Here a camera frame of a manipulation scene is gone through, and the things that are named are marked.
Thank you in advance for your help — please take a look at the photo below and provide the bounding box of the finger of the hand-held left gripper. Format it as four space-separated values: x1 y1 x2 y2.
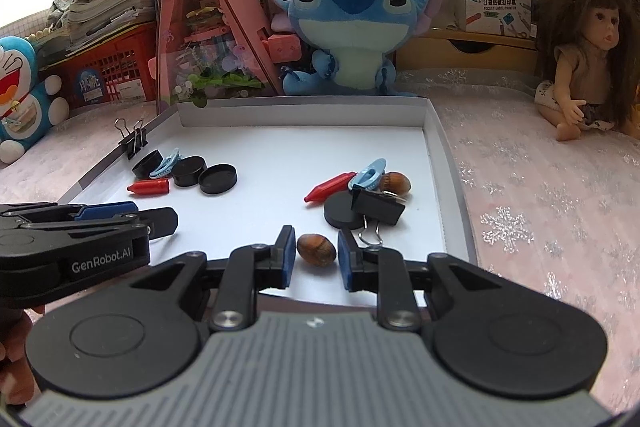
0 202 140 226
0 207 179 241

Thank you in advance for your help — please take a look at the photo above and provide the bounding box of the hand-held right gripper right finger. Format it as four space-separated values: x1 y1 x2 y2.
337 227 508 333

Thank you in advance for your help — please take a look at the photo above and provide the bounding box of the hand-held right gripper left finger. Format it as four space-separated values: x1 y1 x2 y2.
125 224 298 333

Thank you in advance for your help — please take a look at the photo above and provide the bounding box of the brown hazelnut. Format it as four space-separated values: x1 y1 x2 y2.
296 233 337 268
377 172 412 199

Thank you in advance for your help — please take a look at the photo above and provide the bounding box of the red bullet-shaped plastic piece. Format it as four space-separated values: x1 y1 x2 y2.
127 180 171 197
303 172 358 206

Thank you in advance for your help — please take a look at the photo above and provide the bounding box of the black round cap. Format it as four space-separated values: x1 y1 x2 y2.
323 194 367 231
172 156 208 187
198 164 239 195

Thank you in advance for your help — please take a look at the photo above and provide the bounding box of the small black cup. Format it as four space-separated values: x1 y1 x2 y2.
131 150 167 178

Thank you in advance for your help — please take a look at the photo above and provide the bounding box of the black binder clip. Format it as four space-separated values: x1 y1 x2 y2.
114 117 149 160
350 188 406 249

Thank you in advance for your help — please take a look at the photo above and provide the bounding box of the light blue plastic clip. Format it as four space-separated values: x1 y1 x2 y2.
149 148 183 178
347 158 388 192

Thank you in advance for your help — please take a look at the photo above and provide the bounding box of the white cardboard tray box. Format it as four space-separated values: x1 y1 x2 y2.
57 94 473 310

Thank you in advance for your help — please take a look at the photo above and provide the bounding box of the person's left hand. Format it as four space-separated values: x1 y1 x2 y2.
0 305 46 406

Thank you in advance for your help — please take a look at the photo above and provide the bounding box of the red plastic crate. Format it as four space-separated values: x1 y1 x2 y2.
37 22 159 110

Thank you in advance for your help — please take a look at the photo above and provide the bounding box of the blue robot cat plush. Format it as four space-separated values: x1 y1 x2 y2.
0 36 70 165

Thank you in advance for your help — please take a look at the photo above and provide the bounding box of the pink triangular toy house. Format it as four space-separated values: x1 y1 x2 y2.
156 0 281 115

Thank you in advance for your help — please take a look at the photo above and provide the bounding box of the pink snowflake tablecloth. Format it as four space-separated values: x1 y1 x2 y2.
0 67 640 408

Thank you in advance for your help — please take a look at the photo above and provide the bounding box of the grey patterned cloth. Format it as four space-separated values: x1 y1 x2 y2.
47 0 76 26

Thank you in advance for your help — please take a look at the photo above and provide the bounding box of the pink rectangular box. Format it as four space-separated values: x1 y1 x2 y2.
260 32 303 64

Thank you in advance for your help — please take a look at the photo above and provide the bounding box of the wooden drawer box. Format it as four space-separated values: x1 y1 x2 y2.
395 30 541 74

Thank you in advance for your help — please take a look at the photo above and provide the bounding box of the blue alien plush toy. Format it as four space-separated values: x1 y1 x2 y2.
267 0 443 97

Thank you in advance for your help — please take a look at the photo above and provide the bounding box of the white box with pencil print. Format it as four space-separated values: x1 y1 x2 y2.
452 0 534 39

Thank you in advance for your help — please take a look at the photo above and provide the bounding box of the brown-haired baby doll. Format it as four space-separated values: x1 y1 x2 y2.
534 0 640 142

